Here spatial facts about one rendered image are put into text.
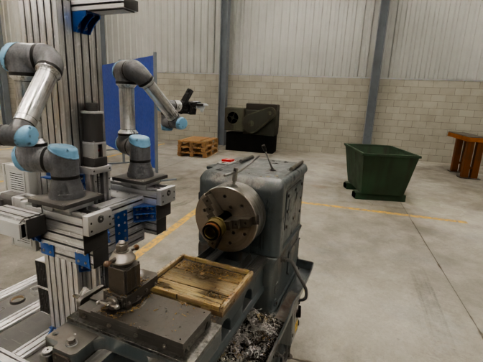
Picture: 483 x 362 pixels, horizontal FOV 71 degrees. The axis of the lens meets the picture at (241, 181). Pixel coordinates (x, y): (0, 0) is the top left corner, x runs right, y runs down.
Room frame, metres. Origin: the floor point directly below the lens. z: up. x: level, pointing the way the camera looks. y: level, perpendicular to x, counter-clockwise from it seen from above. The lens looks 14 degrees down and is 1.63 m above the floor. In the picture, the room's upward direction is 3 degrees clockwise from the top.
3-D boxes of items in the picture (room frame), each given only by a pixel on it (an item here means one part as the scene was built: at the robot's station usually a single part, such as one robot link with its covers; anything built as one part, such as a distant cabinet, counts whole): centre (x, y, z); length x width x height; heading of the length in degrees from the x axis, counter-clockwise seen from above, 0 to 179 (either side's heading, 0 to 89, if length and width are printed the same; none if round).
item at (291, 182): (1.89, -0.09, 1.06); 0.59 x 0.48 x 0.39; 158
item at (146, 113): (7.92, 2.83, 1.18); 4.12 x 0.80 x 2.35; 36
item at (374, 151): (6.13, -2.46, 0.43); 1.34 x 0.94 x 0.85; 177
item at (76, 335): (0.89, 0.31, 0.90); 0.47 x 0.30 x 0.06; 68
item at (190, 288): (1.26, 0.15, 0.89); 0.36 x 0.30 x 0.04; 68
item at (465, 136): (8.71, -5.68, 0.50); 1.61 x 0.44 x 1.00; 165
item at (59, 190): (1.46, 0.79, 1.21); 0.15 x 0.15 x 0.10
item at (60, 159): (1.46, 0.79, 1.33); 0.13 x 0.12 x 0.14; 88
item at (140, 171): (1.92, 0.59, 1.21); 0.15 x 0.15 x 0.10
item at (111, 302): (0.99, 0.35, 0.99); 0.20 x 0.10 x 0.05; 158
